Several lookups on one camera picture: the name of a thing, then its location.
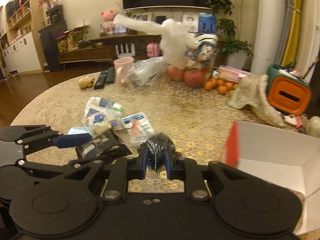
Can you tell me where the beige crumpled cloth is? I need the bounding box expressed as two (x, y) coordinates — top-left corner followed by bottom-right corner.
(227, 74), (285, 128)

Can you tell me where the black remote control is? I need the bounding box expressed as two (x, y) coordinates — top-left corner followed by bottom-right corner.
(94, 70), (108, 90)
(105, 67), (116, 85)

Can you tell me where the pink flat box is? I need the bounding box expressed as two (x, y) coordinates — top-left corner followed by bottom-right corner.
(217, 65), (252, 83)

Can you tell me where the yellow curtain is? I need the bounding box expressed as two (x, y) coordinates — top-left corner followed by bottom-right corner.
(281, 0), (302, 66)

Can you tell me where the white wifi router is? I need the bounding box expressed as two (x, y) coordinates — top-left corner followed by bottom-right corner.
(115, 43), (136, 59)

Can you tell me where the pink small suitcase toy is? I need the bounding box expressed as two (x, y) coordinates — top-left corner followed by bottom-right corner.
(146, 41), (161, 58)

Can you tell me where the pink mug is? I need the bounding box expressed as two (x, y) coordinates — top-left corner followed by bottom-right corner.
(113, 57), (134, 84)

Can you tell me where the pink pig plush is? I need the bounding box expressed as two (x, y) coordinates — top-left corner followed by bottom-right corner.
(101, 10), (118, 34)

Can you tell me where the black snack packet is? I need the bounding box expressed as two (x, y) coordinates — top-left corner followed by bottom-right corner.
(75, 129), (132, 159)

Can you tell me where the green potted plant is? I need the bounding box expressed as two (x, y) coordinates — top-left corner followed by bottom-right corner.
(206, 0), (252, 69)

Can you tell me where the white plastic bag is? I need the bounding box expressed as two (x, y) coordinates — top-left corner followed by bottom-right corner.
(114, 15), (219, 70)

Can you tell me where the blue picture card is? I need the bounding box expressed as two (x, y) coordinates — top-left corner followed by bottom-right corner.
(199, 12), (216, 34)

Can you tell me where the black mesh snack bag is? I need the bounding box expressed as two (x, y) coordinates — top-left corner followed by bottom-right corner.
(137, 132), (179, 172)

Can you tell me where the black remote control left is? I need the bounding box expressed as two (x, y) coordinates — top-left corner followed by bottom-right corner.
(94, 70), (108, 90)

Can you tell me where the portrait photo frame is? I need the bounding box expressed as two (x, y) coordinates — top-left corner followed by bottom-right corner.
(182, 15), (199, 33)

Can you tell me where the light blue small box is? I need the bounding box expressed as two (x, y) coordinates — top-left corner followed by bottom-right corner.
(67, 127), (89, 135)

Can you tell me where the pile of small oranges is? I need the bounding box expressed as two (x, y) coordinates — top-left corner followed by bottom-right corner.
(204, 77), (238, 96)

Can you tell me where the pink white small item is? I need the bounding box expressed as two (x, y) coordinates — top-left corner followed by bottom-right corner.
(283, 114), (303, 128)

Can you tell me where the white blue snack bag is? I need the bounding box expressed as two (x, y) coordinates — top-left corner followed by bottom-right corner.
(83, 96), (125, 138)

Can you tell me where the orange green tissue box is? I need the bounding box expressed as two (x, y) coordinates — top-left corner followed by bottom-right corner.
(266, 64), (312, 116)

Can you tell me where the red apple left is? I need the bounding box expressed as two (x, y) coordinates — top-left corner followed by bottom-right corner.
(167, 65), (184, 81)

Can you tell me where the small yellow pig toy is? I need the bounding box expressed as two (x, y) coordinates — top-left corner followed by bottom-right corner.
(78, 76), (94, 89)

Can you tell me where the red white cardboard box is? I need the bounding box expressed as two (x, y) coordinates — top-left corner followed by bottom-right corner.
(222, 121), (319, 234)

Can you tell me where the clear crumpled plastic bag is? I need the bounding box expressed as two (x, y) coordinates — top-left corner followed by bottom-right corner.
(125, 56), (168, 89)

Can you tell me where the round cream ball container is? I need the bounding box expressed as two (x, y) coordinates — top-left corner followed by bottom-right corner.
(306, 116), (320, 138)

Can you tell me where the sausage picture snack packet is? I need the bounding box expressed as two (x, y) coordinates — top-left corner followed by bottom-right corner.
(117, 112), (156, 146)

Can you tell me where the black remote control right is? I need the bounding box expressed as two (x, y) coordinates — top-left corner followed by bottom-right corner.
(105, 67), (116, 85)

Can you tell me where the wooden tv cabinet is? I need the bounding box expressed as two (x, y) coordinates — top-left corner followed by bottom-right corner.
(57, 32), (161, 65)

